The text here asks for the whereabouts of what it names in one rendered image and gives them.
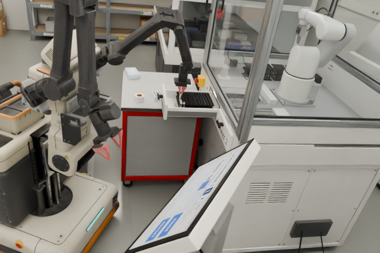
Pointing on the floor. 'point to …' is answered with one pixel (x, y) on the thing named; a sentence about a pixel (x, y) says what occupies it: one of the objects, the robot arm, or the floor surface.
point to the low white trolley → (155, 133)
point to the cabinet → (290, 200)
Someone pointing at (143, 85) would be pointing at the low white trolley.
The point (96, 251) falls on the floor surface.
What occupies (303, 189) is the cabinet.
